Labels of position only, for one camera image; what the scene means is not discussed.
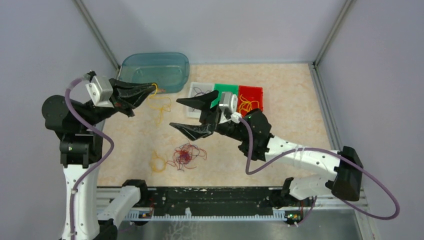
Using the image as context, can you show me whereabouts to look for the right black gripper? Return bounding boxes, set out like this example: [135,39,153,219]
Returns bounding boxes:
[170,90,248,142]

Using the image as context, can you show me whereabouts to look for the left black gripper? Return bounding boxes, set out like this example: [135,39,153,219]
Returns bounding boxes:
[80,77,158,131]

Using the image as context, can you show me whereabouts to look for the purple wires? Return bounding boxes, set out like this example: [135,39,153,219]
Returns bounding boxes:
[190,86,210,112]

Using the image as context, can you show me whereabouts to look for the coloured wire bundle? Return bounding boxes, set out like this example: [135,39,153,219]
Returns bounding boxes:
[166,142,208,172]

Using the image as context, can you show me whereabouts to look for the yellow wires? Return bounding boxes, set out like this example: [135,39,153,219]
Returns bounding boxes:
[237,94,261,115]

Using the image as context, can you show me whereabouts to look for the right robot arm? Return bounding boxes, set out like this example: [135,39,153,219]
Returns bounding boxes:
[171,90,363,206]

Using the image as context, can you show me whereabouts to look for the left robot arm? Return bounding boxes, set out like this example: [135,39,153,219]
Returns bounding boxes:
[41,73,156,240]

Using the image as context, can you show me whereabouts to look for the white plastic bin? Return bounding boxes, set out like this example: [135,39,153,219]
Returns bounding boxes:
[186,82,215,118]

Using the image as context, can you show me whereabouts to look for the green plastic bin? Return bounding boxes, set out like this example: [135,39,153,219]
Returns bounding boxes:
[211,83,239,107]

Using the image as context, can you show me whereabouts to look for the blue transparent plastic tub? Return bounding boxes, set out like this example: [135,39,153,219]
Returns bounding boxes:
[118,52,190,94]

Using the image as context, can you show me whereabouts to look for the red plastic bin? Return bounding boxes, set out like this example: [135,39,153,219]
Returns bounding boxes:
[237,85,264,117]

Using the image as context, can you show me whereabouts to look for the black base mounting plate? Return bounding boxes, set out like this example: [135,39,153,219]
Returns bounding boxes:
[134,186,302,217]

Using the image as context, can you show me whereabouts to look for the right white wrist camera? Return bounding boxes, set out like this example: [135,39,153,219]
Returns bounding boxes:
[218,91,242,124]

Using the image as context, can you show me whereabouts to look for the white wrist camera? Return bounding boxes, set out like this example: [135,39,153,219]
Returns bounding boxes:
[85,75,114,108]
[218,91,242,124]

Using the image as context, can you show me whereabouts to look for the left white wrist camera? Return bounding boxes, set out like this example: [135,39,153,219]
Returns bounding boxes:
[85,75,114,108]

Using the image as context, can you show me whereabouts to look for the white slotted cable duct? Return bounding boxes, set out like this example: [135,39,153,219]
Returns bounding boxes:
[124,210,287,222]

